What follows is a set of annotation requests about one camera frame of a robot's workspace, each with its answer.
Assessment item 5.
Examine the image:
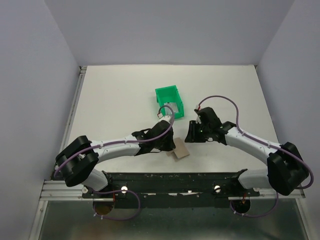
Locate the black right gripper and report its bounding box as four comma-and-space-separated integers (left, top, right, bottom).
184, 120, 211, 143

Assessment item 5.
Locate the green plastic bin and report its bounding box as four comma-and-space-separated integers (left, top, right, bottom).
155, 85, 185, 119

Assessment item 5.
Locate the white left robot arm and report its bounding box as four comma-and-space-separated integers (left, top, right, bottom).
53, 119, 176, 198

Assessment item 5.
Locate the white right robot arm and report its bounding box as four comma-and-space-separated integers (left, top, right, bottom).
184, 107, 310, 196

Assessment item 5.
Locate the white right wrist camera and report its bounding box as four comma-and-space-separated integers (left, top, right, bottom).
194, 104, 203, 125

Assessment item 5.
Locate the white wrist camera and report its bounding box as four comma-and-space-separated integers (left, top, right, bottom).
194, 104, 203, 125
157, 113, 174, 124

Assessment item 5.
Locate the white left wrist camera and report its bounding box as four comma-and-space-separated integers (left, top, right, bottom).
157, 113, 174, 124

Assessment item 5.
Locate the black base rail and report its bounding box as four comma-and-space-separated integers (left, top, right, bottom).
80, 172, 260, 210

